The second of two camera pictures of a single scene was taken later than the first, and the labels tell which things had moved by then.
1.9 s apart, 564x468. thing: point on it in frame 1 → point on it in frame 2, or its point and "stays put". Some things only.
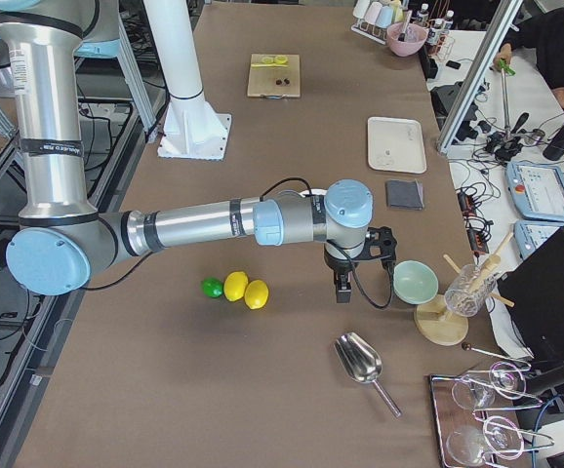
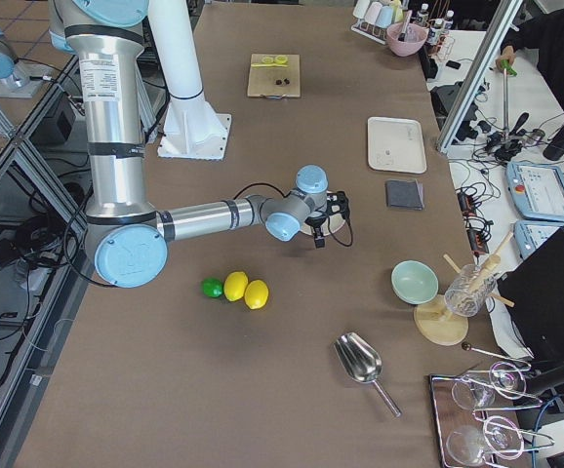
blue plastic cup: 384,17 stays put
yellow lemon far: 235,286 stays put
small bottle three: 449,21 stays put
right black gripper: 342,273 → 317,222
